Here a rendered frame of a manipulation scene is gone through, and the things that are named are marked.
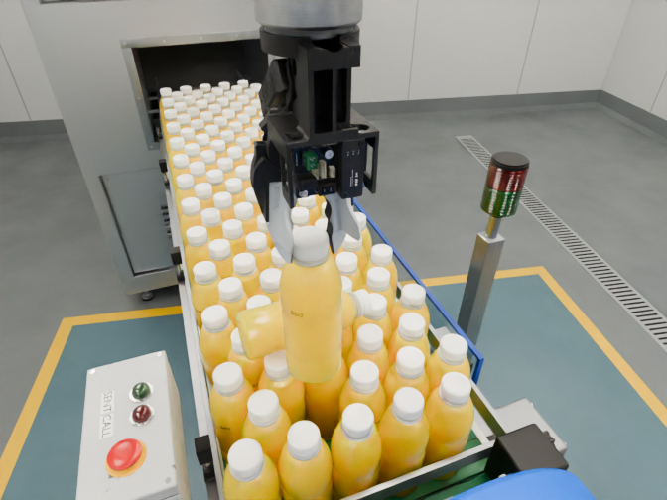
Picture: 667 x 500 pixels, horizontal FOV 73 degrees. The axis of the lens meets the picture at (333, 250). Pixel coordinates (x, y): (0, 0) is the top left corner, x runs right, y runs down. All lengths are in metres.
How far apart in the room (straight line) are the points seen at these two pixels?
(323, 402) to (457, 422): 0.19
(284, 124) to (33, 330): 2.34
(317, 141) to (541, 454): 0.54
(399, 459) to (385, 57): 4.12
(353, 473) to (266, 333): 0.21
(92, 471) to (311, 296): 0.31
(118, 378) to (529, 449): 0.56
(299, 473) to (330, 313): 0.21
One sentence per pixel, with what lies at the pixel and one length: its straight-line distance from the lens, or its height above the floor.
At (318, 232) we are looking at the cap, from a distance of 0.45.
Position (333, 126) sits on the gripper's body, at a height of 1.47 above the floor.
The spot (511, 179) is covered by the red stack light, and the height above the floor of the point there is 1.24.
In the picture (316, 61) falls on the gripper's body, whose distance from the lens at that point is 0.31.
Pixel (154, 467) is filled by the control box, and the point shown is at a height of 1.10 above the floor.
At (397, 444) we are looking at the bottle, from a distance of 0.64.
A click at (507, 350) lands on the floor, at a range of 2.24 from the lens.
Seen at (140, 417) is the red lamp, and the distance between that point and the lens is 0.61.
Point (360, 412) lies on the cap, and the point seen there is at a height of 1.09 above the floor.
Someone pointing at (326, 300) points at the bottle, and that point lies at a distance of 0.46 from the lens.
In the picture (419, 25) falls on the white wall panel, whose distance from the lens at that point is 4.57.
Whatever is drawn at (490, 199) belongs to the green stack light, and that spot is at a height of 1.19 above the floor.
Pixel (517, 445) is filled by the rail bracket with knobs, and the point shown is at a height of 1.00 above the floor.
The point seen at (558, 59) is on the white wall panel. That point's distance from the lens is 5.30.
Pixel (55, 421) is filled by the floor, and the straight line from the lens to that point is 2.18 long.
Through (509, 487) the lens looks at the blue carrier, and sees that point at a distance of 0.41.
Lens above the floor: 1.58
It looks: 36 degrees down
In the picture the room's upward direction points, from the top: straight up
